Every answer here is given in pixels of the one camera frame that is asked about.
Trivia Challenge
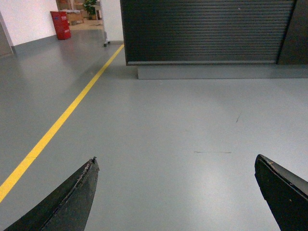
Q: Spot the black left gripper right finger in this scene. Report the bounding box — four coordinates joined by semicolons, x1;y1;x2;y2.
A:
255;154;308;231

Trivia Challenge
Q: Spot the green potted plant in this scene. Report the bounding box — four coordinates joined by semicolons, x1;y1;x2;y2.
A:
83;0;97;20

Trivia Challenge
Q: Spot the white wheeled partition panel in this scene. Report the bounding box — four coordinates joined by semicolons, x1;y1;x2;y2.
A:
100;0;124;44

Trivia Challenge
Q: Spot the black ribbed checkout counter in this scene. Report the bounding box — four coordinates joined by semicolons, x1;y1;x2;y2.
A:
120;0;308;79

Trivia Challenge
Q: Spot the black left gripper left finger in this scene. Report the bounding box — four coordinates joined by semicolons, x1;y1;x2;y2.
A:
6;157;99;231

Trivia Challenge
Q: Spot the cardboard box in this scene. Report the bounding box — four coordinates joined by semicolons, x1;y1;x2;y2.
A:
66;10;84;26

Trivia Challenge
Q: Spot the red fire extinguisher box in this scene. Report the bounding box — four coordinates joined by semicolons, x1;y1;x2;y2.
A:
50;11;71;40

